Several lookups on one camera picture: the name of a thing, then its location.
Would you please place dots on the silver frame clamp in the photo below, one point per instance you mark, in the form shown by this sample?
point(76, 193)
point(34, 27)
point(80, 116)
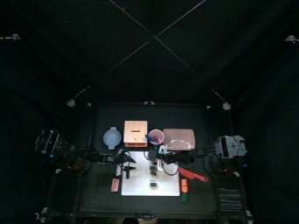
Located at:
point(148, 102)
point(291, 38)
point(226, 106)
point(71, 102)
point(15, 37)

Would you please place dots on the light blue plate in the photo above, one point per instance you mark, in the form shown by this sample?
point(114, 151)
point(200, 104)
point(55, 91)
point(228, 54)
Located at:
point(112, 138)

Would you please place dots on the pink salmon nigiri sushi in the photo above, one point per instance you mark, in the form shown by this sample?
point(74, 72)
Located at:
point(115, 185)

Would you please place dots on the white cutting board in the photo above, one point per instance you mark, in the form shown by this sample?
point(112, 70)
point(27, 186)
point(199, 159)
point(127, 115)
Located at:
point(150, 178)

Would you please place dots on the orange toy knife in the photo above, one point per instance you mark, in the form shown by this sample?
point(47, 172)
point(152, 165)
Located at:
point(194, 174)

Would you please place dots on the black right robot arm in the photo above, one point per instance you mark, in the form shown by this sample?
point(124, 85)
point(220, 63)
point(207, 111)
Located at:
point(230, 145)

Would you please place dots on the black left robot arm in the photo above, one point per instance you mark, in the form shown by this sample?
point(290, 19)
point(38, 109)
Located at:
point(58, 144)

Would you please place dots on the pink cup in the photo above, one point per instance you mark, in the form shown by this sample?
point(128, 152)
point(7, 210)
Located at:
point(156, 137)

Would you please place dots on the orange toy carrot green top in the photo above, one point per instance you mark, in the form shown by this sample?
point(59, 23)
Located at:
point(184, 186)

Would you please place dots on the wooden box with slot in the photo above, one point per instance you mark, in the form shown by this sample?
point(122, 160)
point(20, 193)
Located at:
point(135, 132)

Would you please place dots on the blue spoon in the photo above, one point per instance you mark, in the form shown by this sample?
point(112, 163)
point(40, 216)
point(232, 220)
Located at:
point(150, 137)

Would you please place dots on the dark seaweed sushi roll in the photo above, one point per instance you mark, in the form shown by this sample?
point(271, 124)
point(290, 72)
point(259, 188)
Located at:
point(154, 184)

